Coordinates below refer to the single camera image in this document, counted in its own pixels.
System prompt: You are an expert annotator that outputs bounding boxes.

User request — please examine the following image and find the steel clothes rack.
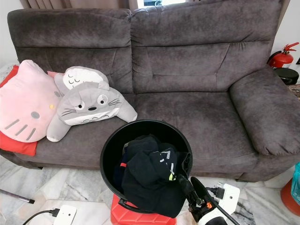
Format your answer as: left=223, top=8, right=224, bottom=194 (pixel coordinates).
left=0, top=189, right=36, bottom=204

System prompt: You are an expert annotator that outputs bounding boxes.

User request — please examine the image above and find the black round stool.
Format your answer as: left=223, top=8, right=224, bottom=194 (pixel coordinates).
left=274, top=68, right=300, bottom=85

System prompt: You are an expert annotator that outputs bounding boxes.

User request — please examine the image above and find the red cushion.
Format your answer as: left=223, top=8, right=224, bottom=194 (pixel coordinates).
left=0, top=65, right=38, bottom=157

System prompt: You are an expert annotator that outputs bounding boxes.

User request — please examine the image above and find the red fire extinguisher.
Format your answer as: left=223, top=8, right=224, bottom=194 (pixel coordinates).
left=267, top=42, right=300, bottom=68

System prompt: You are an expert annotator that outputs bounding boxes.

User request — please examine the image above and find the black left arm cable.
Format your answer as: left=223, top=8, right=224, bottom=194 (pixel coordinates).
left=23, top=209, right=59, bottom=225

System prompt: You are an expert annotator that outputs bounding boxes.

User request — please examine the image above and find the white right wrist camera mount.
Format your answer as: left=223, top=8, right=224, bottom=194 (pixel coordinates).
left=213, top=183, right=240, bottom=216

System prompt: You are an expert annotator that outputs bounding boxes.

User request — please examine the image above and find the red waste bin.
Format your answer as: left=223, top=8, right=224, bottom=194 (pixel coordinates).
left=280, top=178, right=300, bottom=216

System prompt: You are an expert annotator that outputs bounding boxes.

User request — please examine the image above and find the grey Totoro plush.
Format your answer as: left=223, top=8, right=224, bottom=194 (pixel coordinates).
left=47, top=66, right=138, bottom=142

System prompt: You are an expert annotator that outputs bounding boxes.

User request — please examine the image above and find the red plastic stool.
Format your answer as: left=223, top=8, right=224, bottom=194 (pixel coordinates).
left=110, top=195, right=176, bottom=225

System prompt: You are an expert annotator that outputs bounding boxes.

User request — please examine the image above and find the teal bin bag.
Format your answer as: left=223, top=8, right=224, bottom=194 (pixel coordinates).
left=292, top=162, right=300, bottom=200

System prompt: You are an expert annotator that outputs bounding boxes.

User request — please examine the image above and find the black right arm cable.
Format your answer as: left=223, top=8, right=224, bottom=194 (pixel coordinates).
left=209, top=186, right=240, bottom=225

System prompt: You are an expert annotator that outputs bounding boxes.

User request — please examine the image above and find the black garment yellow-green mark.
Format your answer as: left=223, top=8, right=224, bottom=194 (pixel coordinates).
left=122, top=148, right=190, bottom=218

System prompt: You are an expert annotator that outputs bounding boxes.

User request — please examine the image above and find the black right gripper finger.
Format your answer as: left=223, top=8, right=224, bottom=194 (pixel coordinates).
left=178, top=173, right=197, bottom=207
left=191, top=176, right=213, bottom=209

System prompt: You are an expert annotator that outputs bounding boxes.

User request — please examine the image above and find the black plastic bucket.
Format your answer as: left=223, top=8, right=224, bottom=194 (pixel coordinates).
left=100, top=120, right=194, bottom=214

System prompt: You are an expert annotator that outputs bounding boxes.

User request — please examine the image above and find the pink cat face pillow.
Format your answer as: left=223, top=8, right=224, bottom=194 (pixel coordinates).
left=0, top=60, right=60, bottom=143

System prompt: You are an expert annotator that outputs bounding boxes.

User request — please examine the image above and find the brown curtain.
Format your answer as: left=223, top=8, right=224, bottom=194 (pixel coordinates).
left=19, top=0, right=139, bottom=10

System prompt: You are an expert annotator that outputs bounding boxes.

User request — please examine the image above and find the dark grey fabric sofa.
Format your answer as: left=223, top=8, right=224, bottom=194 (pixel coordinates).
left=5, top=0, right=300, bottom=182

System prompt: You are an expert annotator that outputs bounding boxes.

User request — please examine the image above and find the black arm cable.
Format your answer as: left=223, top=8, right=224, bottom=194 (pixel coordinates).
left=209, top=186, right=240, bottom=225
left=23, top=209, right=59, bottom=225

